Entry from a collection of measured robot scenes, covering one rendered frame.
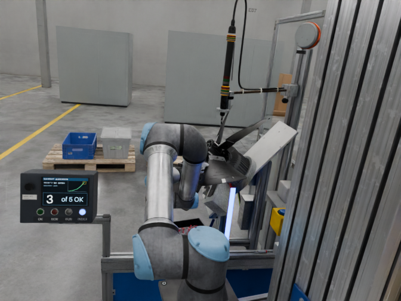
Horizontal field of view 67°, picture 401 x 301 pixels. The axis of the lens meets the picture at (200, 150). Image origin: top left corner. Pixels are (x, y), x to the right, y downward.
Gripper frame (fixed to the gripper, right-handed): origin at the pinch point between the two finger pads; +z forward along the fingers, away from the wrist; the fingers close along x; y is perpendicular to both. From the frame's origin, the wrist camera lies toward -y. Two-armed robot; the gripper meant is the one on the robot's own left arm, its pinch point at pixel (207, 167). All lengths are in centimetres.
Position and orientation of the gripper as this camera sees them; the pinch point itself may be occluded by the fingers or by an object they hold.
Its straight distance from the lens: 154.2
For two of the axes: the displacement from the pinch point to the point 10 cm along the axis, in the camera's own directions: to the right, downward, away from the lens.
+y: -7.2, -1.8, 6.7
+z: 7.0, -1.7, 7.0
